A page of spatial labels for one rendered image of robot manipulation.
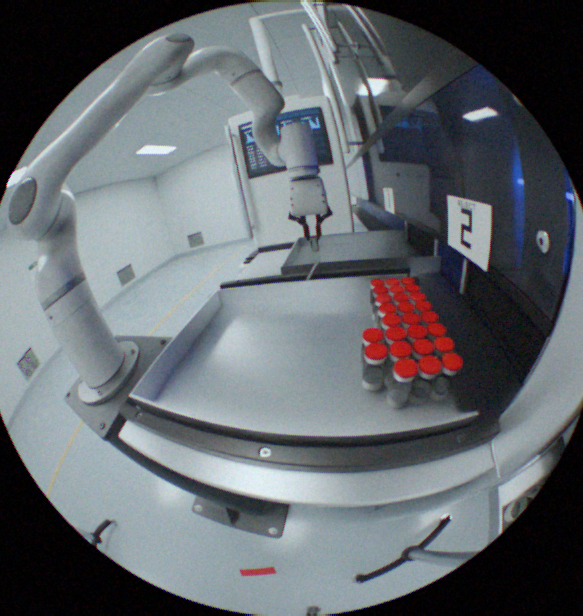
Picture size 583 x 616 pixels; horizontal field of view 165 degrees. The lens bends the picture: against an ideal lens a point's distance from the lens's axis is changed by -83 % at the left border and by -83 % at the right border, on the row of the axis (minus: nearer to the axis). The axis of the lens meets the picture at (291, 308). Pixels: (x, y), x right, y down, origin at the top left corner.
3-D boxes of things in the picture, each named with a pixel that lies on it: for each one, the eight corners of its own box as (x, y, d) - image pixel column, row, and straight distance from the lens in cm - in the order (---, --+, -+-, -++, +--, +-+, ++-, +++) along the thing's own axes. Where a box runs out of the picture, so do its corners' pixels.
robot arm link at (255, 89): (214, 102, 70) (271, 173, 69) (240, 74, 58) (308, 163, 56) (237, 92, 75) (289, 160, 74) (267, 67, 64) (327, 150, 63)
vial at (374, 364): (381, 374, 24) (386, 340, 20) (383, 390, 22) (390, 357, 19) (361, 375, 23) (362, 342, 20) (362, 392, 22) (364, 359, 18)
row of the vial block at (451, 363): (409, 304, 35) (412, 276, 33) (450, 399, 23) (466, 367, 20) (396, 304, 35) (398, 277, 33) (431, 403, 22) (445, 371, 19)
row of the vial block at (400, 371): (382, 305, 34) (383, 278, 32) (409, 407, 21) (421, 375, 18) (369, 306, 34) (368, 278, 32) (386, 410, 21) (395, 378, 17)
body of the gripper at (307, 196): (323, 174, 64) (329, 211, 65) (287, 178, 65) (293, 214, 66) (322, 172, 57) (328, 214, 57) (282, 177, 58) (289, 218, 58)
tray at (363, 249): (404, 240, 73) (404, 230, 72) (439, 272, 50) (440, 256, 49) (299, 248, 70) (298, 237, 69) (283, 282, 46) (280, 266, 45)
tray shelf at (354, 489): (400, 242, 78) (400, 237, 77) (532, 445, 30) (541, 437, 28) (263, 254, 79) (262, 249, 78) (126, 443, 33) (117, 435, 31)
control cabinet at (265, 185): (353, 232, 123) (328, 101, 131) (355, 240, 104) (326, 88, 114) (265, 242, 131) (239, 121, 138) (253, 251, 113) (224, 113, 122)
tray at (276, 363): (405, 292, 39) (406, 273, 37) (461, 434, 22) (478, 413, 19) (222, 305, 44) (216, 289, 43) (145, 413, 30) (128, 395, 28)
